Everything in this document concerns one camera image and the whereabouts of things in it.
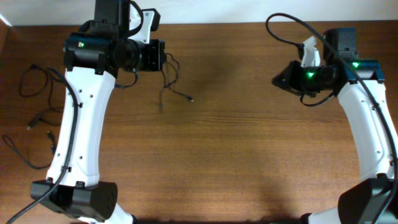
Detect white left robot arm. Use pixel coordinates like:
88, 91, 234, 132
30, 1, 166, 223

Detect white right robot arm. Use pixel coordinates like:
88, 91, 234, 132
272, 28, 397, 223

